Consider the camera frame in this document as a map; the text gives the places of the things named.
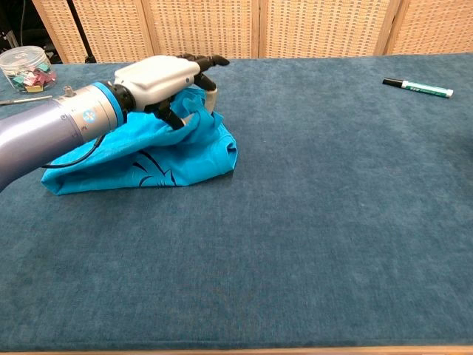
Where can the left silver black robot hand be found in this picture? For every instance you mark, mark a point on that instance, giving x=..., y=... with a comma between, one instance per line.
x=159, y=77

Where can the blue carpet table cover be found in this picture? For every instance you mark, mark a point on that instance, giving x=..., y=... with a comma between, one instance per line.
x=258, y=259

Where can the black tripod stand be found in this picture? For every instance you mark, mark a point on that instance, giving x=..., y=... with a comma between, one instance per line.
x=78, y=26

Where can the wicker folding screen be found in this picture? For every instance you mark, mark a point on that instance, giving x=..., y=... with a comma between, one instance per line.
x=295, y=26

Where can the blue Carolina Panthers T-shirt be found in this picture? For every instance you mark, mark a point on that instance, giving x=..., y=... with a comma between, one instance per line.
x=184, y=159

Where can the white marker with black cap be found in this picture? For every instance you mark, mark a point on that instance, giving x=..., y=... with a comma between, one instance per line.
x=421, y=88

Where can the clear jar of binder clips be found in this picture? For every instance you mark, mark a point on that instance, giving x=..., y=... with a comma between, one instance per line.
x=26, y=70

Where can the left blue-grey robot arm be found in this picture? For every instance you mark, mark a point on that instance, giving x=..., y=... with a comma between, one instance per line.
x=37, y=129

